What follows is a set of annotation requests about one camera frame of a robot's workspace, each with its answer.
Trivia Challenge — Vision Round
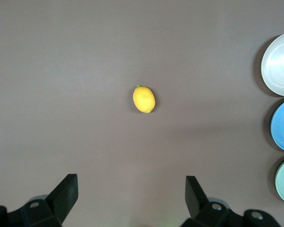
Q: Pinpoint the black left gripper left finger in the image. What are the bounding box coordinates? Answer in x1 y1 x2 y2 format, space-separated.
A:
0 174 79 227

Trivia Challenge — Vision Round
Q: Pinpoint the yellow lemon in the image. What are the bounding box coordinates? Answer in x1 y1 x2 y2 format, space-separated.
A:
132 85 156 114

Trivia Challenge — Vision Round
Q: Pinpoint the beige round plate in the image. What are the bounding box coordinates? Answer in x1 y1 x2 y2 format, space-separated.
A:
261 30 284 97

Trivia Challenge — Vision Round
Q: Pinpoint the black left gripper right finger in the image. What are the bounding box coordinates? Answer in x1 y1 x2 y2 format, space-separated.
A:
179 175 282 227

